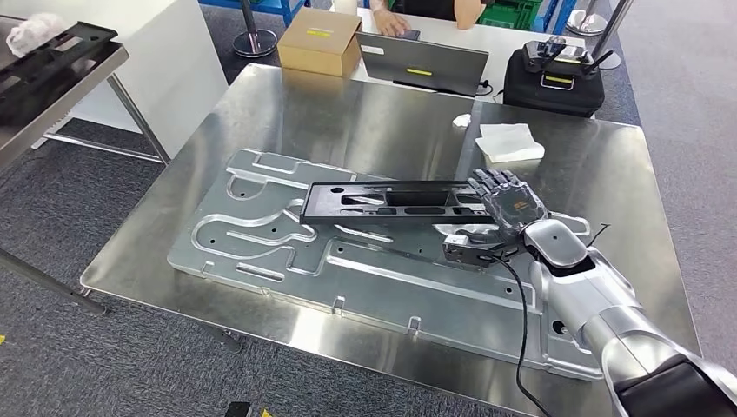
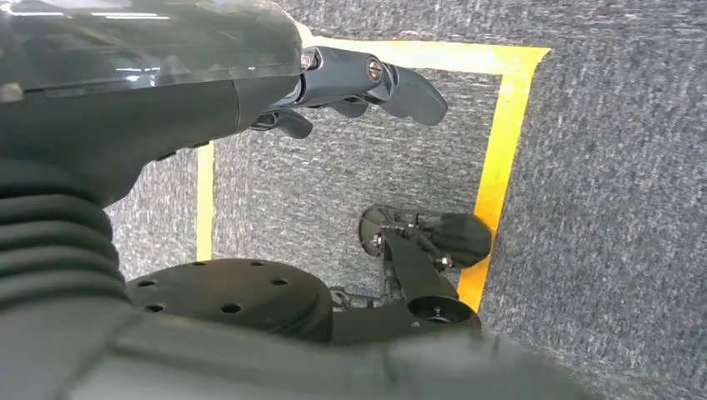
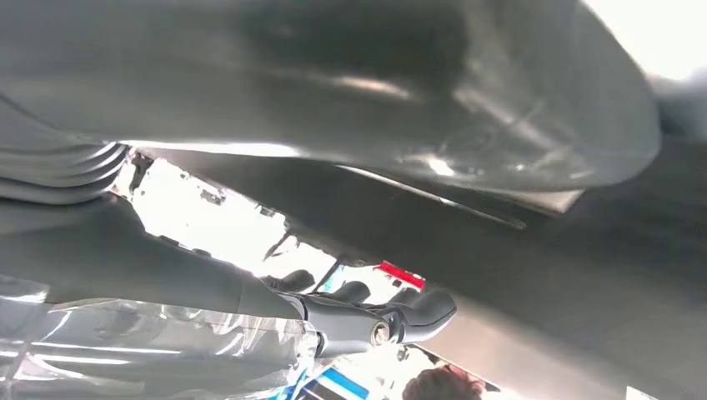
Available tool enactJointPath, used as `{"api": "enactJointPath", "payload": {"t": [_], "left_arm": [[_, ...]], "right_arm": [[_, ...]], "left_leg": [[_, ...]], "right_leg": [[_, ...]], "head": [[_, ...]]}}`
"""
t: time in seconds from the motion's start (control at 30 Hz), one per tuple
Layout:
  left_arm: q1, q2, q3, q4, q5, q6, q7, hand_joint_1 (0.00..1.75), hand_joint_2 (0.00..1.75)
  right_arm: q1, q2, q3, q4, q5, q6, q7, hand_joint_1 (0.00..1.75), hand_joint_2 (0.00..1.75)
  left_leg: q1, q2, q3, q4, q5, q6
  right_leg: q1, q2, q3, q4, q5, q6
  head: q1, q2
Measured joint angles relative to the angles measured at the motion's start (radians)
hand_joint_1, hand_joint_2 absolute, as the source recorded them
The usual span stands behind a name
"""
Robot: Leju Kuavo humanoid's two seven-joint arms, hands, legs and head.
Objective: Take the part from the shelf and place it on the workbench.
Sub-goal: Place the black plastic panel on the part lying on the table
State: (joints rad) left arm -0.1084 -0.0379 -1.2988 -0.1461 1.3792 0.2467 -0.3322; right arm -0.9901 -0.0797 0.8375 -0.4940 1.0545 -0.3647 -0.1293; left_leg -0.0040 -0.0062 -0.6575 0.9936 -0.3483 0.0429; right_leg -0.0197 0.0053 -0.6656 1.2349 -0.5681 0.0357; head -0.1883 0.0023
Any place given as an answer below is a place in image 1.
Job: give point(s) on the person's right hand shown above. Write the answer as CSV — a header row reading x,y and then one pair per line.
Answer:
x,y
391,23

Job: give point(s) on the black plastic frame part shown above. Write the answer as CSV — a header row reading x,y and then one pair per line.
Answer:
x,y
322,210
46,69

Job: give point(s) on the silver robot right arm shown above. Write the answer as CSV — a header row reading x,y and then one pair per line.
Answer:
x,y
604,299

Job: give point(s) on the stainless steel workbench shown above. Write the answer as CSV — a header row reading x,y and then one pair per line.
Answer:
x,y
345,115

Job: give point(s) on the person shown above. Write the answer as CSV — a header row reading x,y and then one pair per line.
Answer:
x,y
426,7

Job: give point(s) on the grey laptop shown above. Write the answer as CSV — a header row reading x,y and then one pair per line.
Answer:
x,y
423,66

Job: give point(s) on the white desk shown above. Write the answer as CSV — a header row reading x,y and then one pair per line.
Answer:
x,y
460,40

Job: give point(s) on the brown cardboard box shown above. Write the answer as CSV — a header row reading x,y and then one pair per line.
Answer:
x,y
316,40

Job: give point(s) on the blue rack with green crates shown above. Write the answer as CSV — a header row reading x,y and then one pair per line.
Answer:
x,y
276,7

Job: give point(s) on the green plastic crate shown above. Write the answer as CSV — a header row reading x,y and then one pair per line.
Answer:
x,y
509,12

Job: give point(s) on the small crumpled white tissue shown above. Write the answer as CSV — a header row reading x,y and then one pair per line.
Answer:
x,y
461,120

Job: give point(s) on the chrome stanchion base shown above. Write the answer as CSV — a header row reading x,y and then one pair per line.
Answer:
x,y
253,43

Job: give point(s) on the white tissue stack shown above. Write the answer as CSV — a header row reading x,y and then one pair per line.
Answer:
x,y
509,144

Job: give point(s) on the black carry case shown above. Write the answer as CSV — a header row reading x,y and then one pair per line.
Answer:
x,y
553,95

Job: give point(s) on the black remote controller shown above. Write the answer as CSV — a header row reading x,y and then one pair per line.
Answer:
x,y
567,54

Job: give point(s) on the chrome stanchion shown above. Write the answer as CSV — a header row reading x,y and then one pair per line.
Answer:
x,y
587,23

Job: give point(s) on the white cabinet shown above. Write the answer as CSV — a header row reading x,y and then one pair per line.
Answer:
x,y
161,69

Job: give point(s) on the aluminium fixture plate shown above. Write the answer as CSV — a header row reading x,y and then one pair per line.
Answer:
x,y
403,299

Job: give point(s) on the steel side table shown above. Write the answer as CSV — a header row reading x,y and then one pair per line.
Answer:
x,y
75,98

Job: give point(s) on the white crumpled cloth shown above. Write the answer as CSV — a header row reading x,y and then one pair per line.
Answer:
x,y
34,31

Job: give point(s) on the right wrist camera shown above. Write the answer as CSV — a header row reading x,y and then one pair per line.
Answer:
x,y
466,250

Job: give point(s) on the black left wrist camera bracket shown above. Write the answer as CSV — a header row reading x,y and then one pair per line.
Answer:
x,y
237,410

